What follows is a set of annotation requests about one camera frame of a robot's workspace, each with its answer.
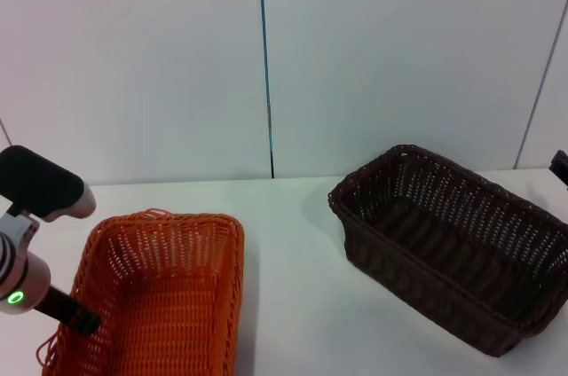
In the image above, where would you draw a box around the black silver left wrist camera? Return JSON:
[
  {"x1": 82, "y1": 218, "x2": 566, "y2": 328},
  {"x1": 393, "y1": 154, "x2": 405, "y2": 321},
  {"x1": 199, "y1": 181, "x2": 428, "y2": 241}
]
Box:
[{"x1": 0, "y1": 145, "x2": 97, "y2": 222}]

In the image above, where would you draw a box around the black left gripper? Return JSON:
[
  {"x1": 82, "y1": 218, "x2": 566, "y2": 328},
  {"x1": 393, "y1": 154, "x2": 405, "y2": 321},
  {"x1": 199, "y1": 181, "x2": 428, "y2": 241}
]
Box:
[{"x1": 33, "y1": 285, "x2": 101, "y2": 335}]

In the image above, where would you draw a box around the orange woven plastic basket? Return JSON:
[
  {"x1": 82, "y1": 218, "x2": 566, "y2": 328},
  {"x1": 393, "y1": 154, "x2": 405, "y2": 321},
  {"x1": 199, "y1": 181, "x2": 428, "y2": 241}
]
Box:
[{"x1": 35, "y1": 207, "x2": 247, "y2": 376}]

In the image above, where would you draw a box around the dark brown woven basket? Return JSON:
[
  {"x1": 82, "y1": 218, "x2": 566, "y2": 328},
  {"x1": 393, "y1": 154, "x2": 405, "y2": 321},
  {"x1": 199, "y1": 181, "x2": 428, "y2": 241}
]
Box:
[{"x1": 327, "y1": 143, "x2": 568, "y2": 358}]

